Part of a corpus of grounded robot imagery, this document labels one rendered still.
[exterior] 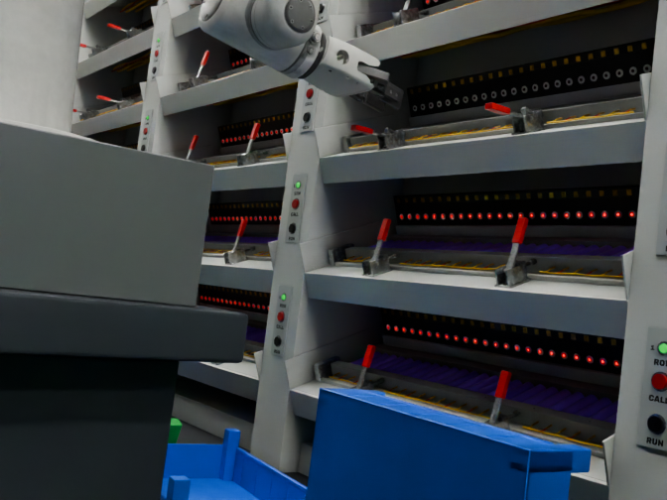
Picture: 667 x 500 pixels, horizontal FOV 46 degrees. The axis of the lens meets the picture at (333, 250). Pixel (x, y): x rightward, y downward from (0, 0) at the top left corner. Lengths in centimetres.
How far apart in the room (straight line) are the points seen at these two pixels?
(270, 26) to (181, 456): 64
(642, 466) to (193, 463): 66
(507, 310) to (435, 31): 44
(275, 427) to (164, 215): 82
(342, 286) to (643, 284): 52
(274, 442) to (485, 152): 62
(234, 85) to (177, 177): 108
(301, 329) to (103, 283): 79
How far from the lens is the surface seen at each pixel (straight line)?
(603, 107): 102
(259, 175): 151
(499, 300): 101
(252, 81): 161
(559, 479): 69
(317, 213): 133
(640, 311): 89
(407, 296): 113
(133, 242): 58
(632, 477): 89
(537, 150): 101
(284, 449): 135
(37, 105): 64
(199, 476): 125
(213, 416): 162
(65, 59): 66
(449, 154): 111
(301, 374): 134
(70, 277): 56
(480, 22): 115
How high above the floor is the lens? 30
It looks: 4 degrees up
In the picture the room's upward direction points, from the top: 7 degrees clockwise
